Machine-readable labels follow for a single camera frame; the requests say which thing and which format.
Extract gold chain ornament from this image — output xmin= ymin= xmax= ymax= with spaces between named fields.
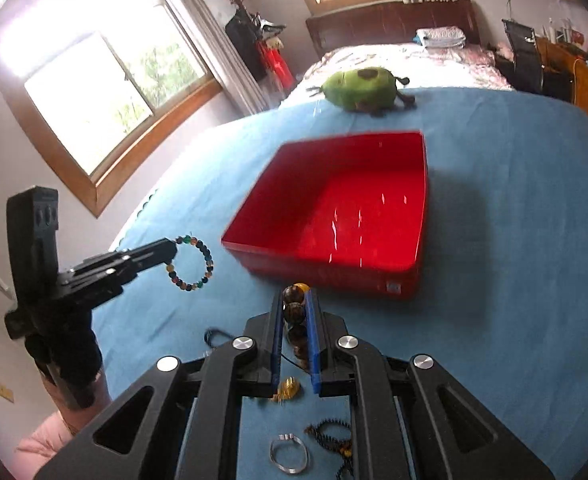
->
xmin=271 ymin=376 xmax=301 ymax=402

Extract dark bead necklace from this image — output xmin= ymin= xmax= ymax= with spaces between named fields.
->
xmin=303 ymin=418 xmax=356 ymax=480

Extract brown large bead bracelet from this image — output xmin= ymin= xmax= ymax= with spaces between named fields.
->
xmin=281 ymin=282 xmax=313 ymax=369

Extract silver bangle ring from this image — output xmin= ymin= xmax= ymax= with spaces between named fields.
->
xmin=267 ymin=432 xmax=310 ymax=476

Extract multicolour bead bracelet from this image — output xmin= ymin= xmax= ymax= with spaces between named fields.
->
xmin=163 ymin=233 xmax=216 ymax=293

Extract left gloved hand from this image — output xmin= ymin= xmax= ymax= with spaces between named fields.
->
xmin=25 ymin=312 xmax=103 ymax=411

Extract red plastic box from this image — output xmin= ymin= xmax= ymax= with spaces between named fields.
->
xmin=221 ymin=131 xmax=429 ymax=299

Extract beige left curtain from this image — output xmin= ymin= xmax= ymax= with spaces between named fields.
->
xmin=166 ymin=0 xmax=269 ymax=116

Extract coat rack with clothes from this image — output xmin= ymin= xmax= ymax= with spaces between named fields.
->
xmin=224 ymin=0 xmax=296 ymax=96

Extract green avocado plush toy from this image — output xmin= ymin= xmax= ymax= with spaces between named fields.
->
xmin=308 ymin=67 xmax=415 ymax=116

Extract pink patterned bed sheet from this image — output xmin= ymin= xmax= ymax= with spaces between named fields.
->
xmin=282 ymin=44 xmax=514 ymax=107

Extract folded white blue clothes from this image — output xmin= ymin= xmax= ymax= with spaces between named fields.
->
xmin=416 ymin=26 xmax=467 ymax=49

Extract dark wooden headboard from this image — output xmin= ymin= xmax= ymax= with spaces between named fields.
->
xmin=306 ymin=0 xmax=481 ymax=56

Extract black office chair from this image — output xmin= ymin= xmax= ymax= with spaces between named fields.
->
xmin=502 ymin=20 xmax=574 ymax=102

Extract black cord loop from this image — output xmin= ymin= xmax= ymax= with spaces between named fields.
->
xmin=203 ymin=327 xmax=232 ymax=350

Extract large wooden frame window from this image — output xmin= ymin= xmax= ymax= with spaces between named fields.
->
xmin=0 ymin=0 xmax=221 ymax=214

